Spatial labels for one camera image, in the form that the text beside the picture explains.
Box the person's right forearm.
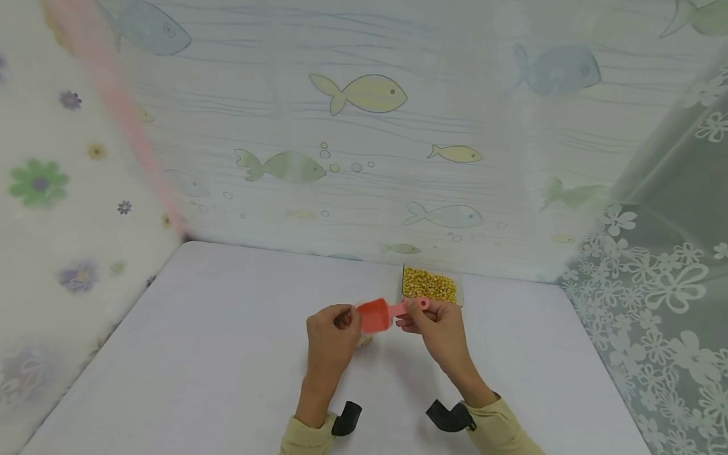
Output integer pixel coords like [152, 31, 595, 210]
[451, 370, 548, 455]

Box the person's right hand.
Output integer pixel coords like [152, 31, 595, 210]
[394, 298, 474, 387]

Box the pile of yellow corn kernels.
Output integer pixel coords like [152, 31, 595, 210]
[403, 267, 458, 305]

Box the black wrist band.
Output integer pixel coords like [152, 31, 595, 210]
[425, 398, 478, 434]
[331, 400, 363, 437]

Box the clear plastic box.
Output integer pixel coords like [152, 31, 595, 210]
[400, 265, 466, 308]

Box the person's left forearm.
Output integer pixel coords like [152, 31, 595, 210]
[278, 374, 340, 455]

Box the red plastic scoop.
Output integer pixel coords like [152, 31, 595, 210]
[355, 296, 432, 335]

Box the person's left hand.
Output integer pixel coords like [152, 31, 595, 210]
[306, 304, 363, 384]

